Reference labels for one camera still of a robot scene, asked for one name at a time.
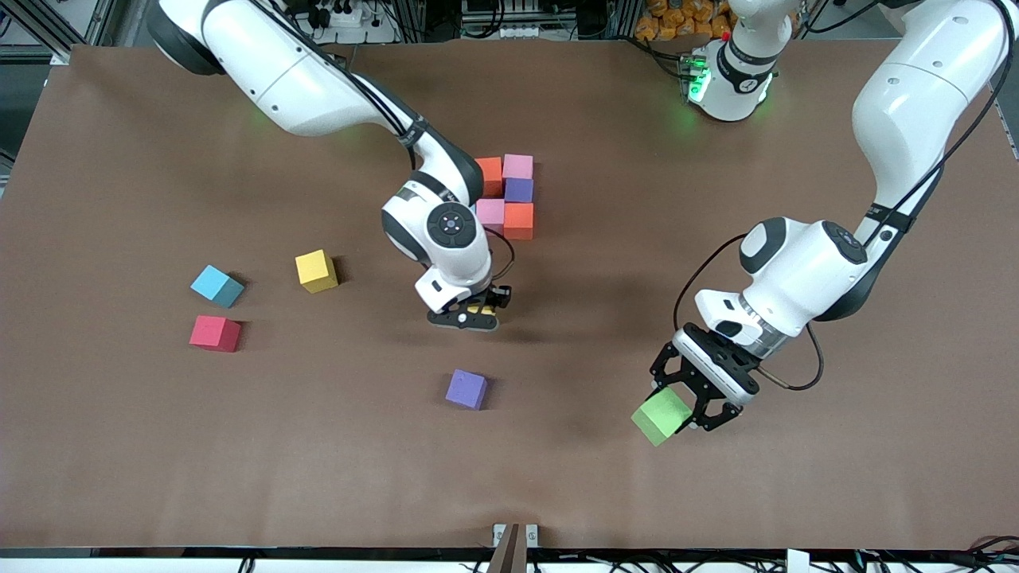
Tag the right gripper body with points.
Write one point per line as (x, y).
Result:
(499, 298)

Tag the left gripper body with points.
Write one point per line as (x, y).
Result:
(711, 369)

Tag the yellow foam cube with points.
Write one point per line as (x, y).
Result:
(316, 270)
(480, 307)

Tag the green foam cube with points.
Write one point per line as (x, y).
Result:
(661, 415)

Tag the orange foam cube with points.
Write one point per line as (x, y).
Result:
(518, 220)
(492, 175)

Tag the pink foam cube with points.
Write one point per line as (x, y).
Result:
(517, 165)
(492, 213)

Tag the purple foam cube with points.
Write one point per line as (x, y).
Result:
(466, 388)
(519, 191)

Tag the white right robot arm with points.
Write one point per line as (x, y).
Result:
(302, 79)

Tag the brown table cover sheet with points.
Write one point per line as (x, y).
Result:
(716, 477)

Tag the red foam cube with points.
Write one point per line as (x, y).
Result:
(213, 333)

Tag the blue foam cube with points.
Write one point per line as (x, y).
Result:
(213, 283)

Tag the grey equipment rack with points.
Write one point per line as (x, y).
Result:
(509, 12)

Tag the white power strip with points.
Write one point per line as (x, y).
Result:
(354, 20)

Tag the orange snack bag pile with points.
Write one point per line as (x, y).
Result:
(677, 20)

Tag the small metal bracket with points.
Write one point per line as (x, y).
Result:
(499, 535)

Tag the brown camera post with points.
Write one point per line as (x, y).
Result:
(509, 553)

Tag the aluminium frame profile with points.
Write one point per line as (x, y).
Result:
(102, 22)

